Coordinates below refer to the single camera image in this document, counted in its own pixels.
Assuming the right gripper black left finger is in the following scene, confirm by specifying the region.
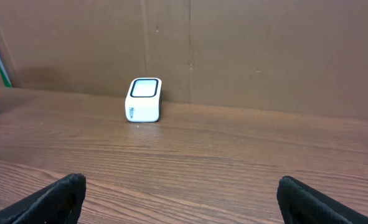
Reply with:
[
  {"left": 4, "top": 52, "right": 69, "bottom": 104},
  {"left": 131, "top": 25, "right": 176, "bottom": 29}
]
[{"left": 0, "top": 174, "right": 87, "bottom": 224}]

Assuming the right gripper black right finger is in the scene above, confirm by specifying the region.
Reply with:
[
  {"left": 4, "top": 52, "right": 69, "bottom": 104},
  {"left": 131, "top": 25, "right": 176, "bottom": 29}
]
[{"left": 276, "top": 176, "right": 368, "bottom": 224}]

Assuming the white barcode scanner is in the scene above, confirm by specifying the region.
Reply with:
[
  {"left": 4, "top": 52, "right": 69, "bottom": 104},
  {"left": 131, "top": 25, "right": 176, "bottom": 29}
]
[{"left": 125, "top": 78, "right": 162, "bottom": 123}]

